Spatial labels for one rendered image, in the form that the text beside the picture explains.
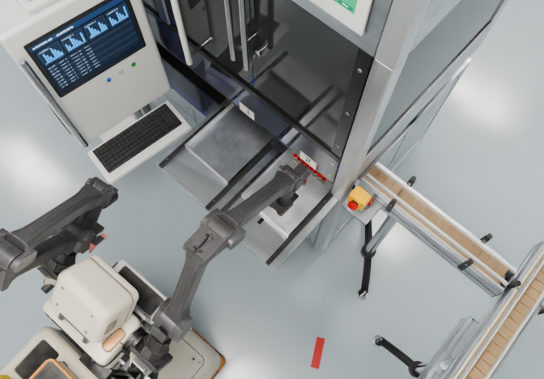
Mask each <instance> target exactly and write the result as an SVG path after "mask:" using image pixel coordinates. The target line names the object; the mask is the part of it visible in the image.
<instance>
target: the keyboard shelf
mask: <svg viewBox="0 0 544 379"><path fill-rule="evenodd" d="M163 104H166V105H167V106H168V107H169V108H170V109H171V110H172V111H173V113H174V114H175V115H176V116H177V117H178V119H179V120H180V121H181V122H182V125H180V126H178V127H177V128H176V129H174V130H173V131H171V132H170V133H168V134H166V135H165V136H163V137H162V138H161V139H160V140H158V141H157V142H155V143H153V144H152V145H150V146H149V147H148V148H146V149H145V150H143V151H141V152H140V153H138V154H137V155H136V156H135V157H133V158H132V159H130V160H128V161H127V162H125V163H124V164H123V165H121V166H120V167H118V168H116V169H115V170H114V171H112V172H111V173H108V172H107V170H106V169H105V168H104V166H103V165H102V163H101V162H100V161H99V160H98V159H97V157H96V156H95V154H94V153H93V152H92V151H94V150H95V149H96V148H97V147H99V146H101V145H102V144H104V143H106V142H107V141H108V140H109V139H111V138H113V137H114V136H116V135H118V134H120V133H121V132H122V131H123V130H125V129H127V128H128V127H130V126H131V125H133V124H134V123H135V122H137V121H139V120H140V119H142V118H143V117H145V116H146V115H148V114H149V113H151V112H153V111H154V110H156V109H157V108H158V107H160V106H161V105H163ZM161 105H159V106H158V107H156V108H155V109H153V110H151V111H150V112H149V113H147V114H145V115H144V116H142V117H140V118H139V119H138V120H137V121H136V120H135V118H134V117H133V116H132V115H130V116H129V117H127V118H126V119H124V120H123V121H121V122H119V123H118V124H116V125H115V126H114V127H112V128H110V129H109V130H107V131H105V132H104V133H103V134H101V135H100V136H99V137H100V138H101V140H102V141H103V143H101V144H100V145H98V146H97V147H95V148H93V149H92V150H90V151H89V152H88V153H87V154H88V156H89V157H90V158H91V160H92V161H93V163H94V164H95V165H96V167H97V168H98V169H99V170H100V172H101V173H102V174H103V176H104V177H105V179H106V180H107V181H108V183H109V184H113V183H115V182H116V181H118V180H119V179H121V178H122V177H123V176H125V175H126V174H128V173H129V172H131V171H132V170H134V169H135V168H137V167H138V166H139V165H141V164H143V163H144V162H145V161H147V160H149V159H150V158H151V157H152V156H154V155H156V154H157V153H159V152H160V151H162V150H163V149H164V148H165V147H167V146H169V145H170V144H172V143H173V142H175V141H176V140H177V139H179V138H180V137H182V136H183V135H185V134H187V133H188V132H189V131H191V130H192V128H191V126H190V125H189V123H188V122H187V121H186V120H185V119H184V118H183V117H182V116H181V115H180V114H179V112H178V111H177V110H176V109H175V108H174V106H173V105H172V104H171V103H170V102H169V101H168V100H166V101H165V102H163V103H162V104H161Z"/></svg>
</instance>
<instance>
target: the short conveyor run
mask: <svg viewBox="0 0 544 379"><path fill-rule="evenodd" d="M415 180H416V177H415V176H412V177H411V178H410V179H409V180H408V182H407V183H405V182H404V181H403V180H401V179H400V178H399V177H397V176H396V175H395V174H393V173H392V172H390V171H389V170H388V169H387V168H386V167H385V166H383V165H382V164H380V163H379V162H378V161H377V162H376V163H375V164H374V165H373V166H372V167H371V168H370V169H369V170H368V172H367V173H366V174H365V175H364V176H363V177H362V178H361V179H360V181H361V182H363V183H364V184H365V185H366V186H367V187H368V188H369V189H371V190H372V191H373V192H375V194H374V196H373V197H374V199H375V200H376V201H378V203H379V204H381V205H382V208H381V210H383V211H384V212H385V213H387V214H388V215H389V216H391V217H392V218H393V219H395V220H396V221H397V222H398V223H399V224H400V225H402V226H403V227H404V228H406V229H407V230H408V231H409V232H411V233H412V234H413V235H415V236H416V237H417V238H419V239H420V240H421V241H422V242H423V243H424V244H425V245H427V246H428V247H429V248H431V249H432V250H433V251H435V252H436V253H437V254H439V255H440V256H441V257H442V258H443V259H444V260H445V261H447V262H448V263H449V264H451V265H452V266H453V267H455V268H456V269H457V270H459V271H460V272H461V273H462V274H463V275H464V276H465V277H467V278H468V279H469V280H471V281H472V282H473V283H475V284H476V285H477V286H478V287H480V288H481V289H482V290H483V291H484V292H485V293H487V294H488V295H489V296H491V298H492V297H495V296H498V295H500V294H502V292H503V291H504V289H505V288H506V287H507V285H508V284H509V283H510V281H511V280H512V278H513V277H514V275H515V274H516V272H517V271H518V269H517V268H516V267H515V266H514V265H512V264H511V263H510V262H508V261H507V260H506V259H504V258H503V257H501V256H500V255H499V254H497V253H496V252H495V251H494V250H493V249H491V248H490V247H489V246H487V245H486V244H485V243H487V242H488V241H489V240H490V239H491V238H492V237H493V236H492V234H490V233H488V234H487V235H485V236H483V237H482V238H480V239H478V238H477V237H476V236H474V235H473V234H472V233H471V232H469V231H468V230H466V229H465V228H463V227H462V226H461V225H460V224H459V223H458V222H456V221H455V220H454V219H452V218H451V217H449V216H448V215H447V214H445V213H444V212H443V211H442V210H441V209H439V208H438V207H436V206H435V205H434V204H433V203H431V202H430V201H428V200H427V199H426V198H425V197H424V196H422V195H421V194H420V193H418V192H417V191H416V190H414V189H413V188H411V186H412V185H413V184H414V183H415Z"/></svg>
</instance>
